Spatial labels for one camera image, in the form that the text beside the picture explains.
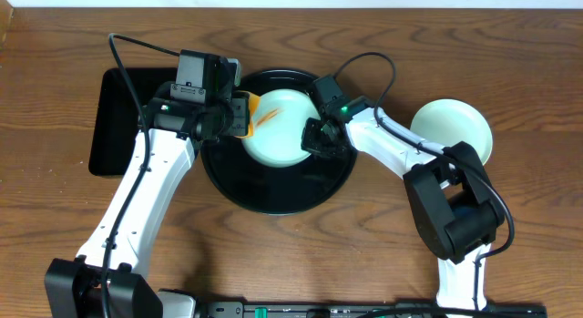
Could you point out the yellow green sponge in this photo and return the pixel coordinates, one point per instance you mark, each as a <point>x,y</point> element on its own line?
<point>253,104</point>

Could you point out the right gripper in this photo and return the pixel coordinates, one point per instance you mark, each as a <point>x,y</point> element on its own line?
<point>308,140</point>

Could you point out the light blue plate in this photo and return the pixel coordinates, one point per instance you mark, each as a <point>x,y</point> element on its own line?
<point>280,120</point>
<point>449,121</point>

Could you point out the black rectangular bin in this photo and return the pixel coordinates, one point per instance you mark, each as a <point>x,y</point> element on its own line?
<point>116,123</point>

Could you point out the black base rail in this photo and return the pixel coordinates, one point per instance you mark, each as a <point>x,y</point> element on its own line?
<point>272,310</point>

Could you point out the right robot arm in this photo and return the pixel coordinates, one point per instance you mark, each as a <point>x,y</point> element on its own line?
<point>440,160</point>

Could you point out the round black tray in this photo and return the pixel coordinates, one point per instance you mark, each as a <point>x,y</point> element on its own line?
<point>276,191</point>

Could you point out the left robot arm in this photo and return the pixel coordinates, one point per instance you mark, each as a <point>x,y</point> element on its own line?
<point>108,277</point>

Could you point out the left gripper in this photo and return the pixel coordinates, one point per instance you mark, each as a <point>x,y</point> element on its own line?
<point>240,113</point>

